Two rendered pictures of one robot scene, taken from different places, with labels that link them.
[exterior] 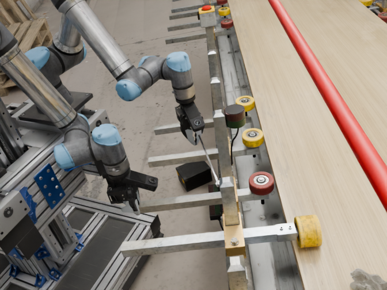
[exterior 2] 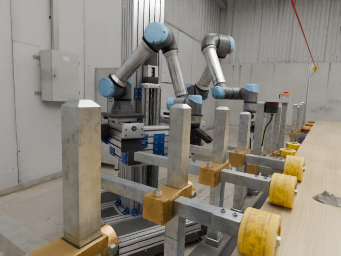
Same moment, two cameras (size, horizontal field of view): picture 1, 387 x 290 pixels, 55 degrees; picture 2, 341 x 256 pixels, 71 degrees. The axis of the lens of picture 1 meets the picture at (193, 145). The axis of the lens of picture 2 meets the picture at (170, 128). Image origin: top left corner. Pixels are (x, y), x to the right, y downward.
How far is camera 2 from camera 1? 68 cm
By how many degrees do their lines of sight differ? 38
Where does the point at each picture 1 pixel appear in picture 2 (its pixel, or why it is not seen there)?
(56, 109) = (179, 85)
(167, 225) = not seen: hidden behind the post
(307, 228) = (293, 158)
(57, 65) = (192, 92)
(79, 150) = (179, 100)
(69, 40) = (202, 82)
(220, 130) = (259, 113)
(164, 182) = not seen: hidden behind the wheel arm
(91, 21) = (214, 57)
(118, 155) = (196, 110)
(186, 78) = (252, 96)
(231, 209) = (243, 134)
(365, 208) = not seen: outside the picture
